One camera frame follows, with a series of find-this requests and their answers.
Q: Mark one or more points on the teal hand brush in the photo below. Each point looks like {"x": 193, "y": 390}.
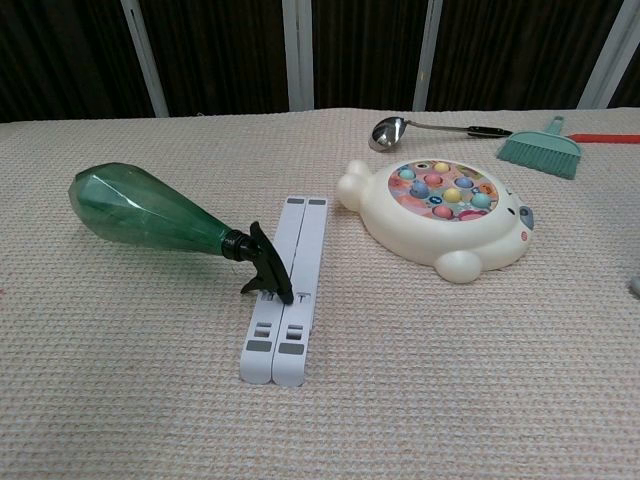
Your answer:
{"x": 540, "y": 150}

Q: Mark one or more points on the black pleated curtain backdrop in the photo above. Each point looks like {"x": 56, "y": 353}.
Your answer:
{"x": 225, "y": 50}

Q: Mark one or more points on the red flat strip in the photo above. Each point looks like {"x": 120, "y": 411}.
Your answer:
{"x": 610, "y": 138}

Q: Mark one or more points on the white metal frame post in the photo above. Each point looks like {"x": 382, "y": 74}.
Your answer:
{"x": 297, "y": 50}
{"x": 145, "y": 60}
{"x": 429, "y": 50}
{"x": 607, "y": 50}

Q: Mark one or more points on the white seal pop-button toy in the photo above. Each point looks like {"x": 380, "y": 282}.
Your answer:
{"x": 400, "y": 230}

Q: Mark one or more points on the white folding laptop stand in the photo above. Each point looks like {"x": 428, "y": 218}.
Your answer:
{"x": 302, "y": 250}

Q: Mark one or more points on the green plastic spray bottle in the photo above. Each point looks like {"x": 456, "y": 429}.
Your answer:
{"x": 150, "y": 210}

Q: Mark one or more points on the beige woven table cloth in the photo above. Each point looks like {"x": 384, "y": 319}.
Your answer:
{"x": 150, "y": 400}

